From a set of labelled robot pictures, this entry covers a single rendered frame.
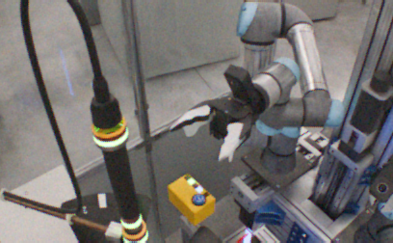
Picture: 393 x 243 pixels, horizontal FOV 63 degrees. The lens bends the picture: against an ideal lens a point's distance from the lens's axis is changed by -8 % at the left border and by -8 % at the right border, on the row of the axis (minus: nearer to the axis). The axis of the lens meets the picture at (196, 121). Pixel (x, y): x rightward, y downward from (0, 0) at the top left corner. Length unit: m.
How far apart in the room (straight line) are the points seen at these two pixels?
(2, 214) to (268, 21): 0.97
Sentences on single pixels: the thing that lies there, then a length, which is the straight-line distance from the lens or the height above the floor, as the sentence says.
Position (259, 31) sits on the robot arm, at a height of 1.60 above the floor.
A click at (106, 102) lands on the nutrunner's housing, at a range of 0.40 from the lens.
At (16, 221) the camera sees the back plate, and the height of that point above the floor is 1.30.
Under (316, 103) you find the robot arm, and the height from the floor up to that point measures 1.58.
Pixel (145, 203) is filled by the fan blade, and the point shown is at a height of 1.43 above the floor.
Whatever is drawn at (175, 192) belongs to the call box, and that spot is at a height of 1.07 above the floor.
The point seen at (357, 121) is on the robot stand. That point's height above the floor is 1.41.
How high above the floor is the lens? 2.10
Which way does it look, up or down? 42 degrees down
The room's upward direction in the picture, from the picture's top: straight up
